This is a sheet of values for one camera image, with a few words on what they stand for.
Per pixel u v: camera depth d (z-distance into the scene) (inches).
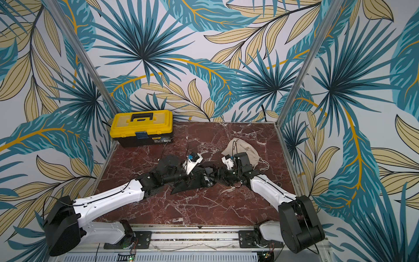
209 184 30.1
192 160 24.7
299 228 16.3
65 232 15.2
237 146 40.5
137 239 28.6
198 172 28.2
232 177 28.9
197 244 28.8
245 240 28.8
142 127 38.3
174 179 24.6
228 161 31.7
